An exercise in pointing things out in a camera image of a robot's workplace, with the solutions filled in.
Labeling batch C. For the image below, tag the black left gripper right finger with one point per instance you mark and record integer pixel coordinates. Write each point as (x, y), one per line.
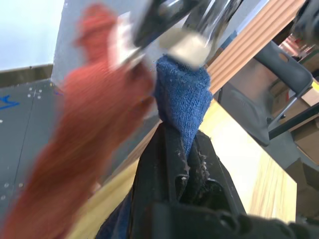
(214, 174)

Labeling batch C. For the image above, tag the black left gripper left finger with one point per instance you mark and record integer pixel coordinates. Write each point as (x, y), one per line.
(159, 171)

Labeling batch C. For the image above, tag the blue knitted sock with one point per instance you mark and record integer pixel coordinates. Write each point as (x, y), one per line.
(184, 99)

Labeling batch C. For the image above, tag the metal clip hanger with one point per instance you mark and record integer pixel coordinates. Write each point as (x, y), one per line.
(174, 27)

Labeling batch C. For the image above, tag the red knitted sock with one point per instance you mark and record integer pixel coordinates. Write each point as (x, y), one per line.
(82, 129)

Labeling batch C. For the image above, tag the black chair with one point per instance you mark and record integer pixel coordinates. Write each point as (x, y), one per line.
(271, 97)

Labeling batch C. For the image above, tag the cardboard box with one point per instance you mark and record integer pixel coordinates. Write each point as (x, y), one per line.
(302, 109)

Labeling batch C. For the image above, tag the ribbed wooden panel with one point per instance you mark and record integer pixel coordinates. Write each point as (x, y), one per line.
(251, 42)

